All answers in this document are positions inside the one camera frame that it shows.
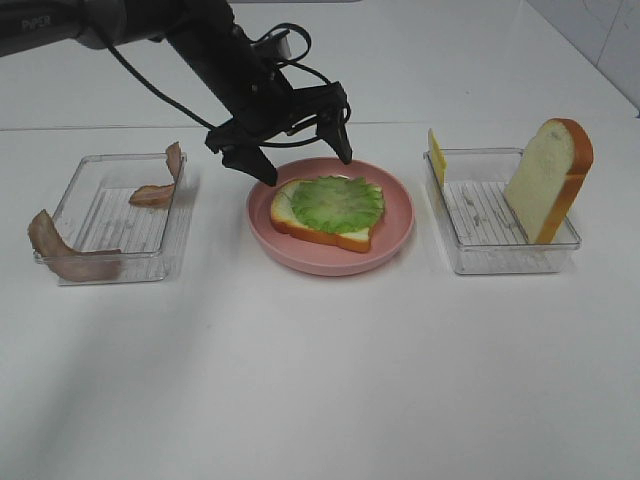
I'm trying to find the green lettuce leaf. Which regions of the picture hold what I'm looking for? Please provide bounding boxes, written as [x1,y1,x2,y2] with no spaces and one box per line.
[288,176,385,234]

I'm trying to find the clear plastic tray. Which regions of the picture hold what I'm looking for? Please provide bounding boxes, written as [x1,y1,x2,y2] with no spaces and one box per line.
[49,152,197,285]
[424,147,581,275]

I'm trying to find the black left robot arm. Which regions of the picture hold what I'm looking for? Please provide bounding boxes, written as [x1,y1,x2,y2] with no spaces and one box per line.
[1,1,352,186]

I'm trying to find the clear plastic right tray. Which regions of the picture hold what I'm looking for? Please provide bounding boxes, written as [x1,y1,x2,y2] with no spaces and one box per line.
[424,147,581,275]

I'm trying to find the yellow cheese slice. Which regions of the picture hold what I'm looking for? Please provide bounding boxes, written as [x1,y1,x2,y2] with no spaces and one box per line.
[428,128,447,188]

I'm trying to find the curved bacon strip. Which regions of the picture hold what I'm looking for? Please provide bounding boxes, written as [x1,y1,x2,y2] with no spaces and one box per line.
[129,142,183,208]

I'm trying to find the upright bread slice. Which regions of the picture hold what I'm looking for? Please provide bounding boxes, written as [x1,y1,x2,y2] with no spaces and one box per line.
[504,118,593,244]

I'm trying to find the pink plate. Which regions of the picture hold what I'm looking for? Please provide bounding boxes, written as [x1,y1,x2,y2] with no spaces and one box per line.
[246,158,414,276]

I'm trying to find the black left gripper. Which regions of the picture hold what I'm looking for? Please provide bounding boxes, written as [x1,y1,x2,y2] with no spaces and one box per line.
[205,79,352,187]

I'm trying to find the bread slice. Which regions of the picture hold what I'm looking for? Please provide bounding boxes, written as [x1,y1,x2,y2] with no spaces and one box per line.
[270,177,385,253]
[504,118,593,244]

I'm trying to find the clear plastic left tray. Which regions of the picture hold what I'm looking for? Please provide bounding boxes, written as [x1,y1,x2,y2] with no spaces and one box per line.
[49,152,197,285]

